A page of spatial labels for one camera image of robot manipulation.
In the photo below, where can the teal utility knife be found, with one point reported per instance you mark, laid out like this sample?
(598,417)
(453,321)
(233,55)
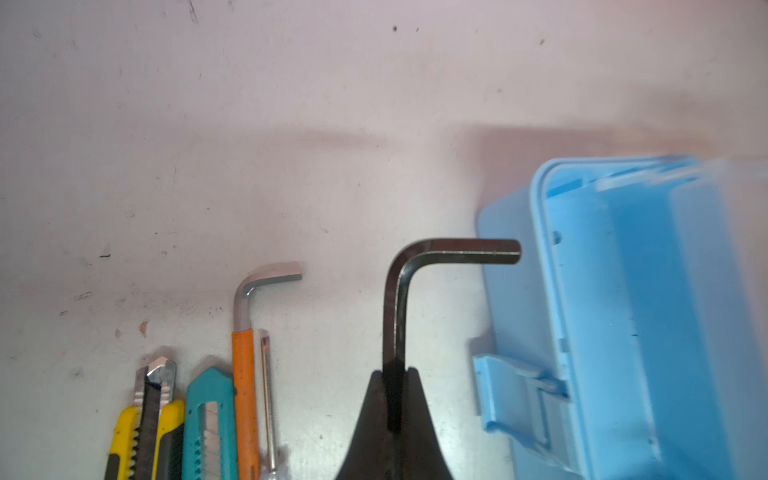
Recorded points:
(209,442)

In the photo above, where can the yellow black utility knife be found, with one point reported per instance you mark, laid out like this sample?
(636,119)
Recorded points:
(148,438)

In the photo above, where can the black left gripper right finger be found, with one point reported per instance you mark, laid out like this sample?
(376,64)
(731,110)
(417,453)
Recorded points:
(421,455)

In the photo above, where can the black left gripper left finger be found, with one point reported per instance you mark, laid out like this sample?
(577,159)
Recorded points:
(370,449)

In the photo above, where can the orange handled hex key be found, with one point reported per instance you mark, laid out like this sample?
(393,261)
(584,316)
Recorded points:
(243,360)

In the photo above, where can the thin red precision screwdriver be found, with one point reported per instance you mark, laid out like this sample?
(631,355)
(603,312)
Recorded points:
(270,427)

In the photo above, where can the light blue plastic tool box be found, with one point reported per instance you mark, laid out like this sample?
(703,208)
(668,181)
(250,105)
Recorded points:
(631,336)

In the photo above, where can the black large hex key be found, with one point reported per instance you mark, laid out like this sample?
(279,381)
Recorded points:
(401,272)

